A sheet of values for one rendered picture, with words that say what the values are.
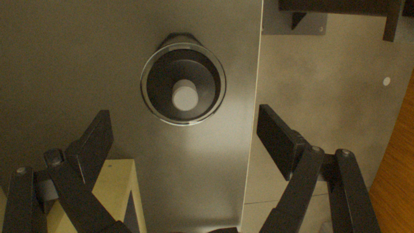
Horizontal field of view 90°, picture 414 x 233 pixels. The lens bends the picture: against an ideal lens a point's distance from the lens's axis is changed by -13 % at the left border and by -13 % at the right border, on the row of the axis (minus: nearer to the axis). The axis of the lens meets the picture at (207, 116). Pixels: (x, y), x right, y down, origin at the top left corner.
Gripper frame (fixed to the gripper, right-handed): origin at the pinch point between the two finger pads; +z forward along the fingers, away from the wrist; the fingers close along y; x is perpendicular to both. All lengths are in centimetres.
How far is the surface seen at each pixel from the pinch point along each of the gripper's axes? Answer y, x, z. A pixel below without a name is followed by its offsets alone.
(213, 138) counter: 7.7, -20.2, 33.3
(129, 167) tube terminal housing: -13.1, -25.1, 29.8
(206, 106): 2.8, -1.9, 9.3
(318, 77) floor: 96, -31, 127
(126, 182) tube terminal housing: -12.7, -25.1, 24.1
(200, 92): 2.0, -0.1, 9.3
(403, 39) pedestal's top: 57, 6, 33
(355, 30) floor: 118, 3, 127
